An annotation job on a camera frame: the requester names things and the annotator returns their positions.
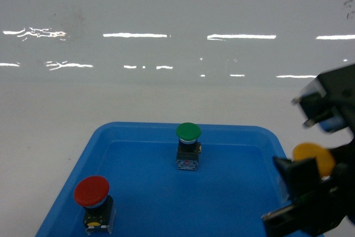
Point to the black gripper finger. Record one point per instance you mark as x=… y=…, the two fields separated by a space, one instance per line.
x=312 y=101
x=299 y=176

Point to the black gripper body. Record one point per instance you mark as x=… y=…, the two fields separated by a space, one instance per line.
x=324 y=208

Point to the yellow mushroom push button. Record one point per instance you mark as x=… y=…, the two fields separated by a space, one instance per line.
x=324 y=159

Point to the red mushroom push button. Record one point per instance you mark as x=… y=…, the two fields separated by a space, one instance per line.
x=92 y=194

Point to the blue plastic tray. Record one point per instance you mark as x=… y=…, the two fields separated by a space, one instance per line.
x=235 y=184

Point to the green mushroom push button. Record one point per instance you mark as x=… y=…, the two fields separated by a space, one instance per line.
x=189 y=148

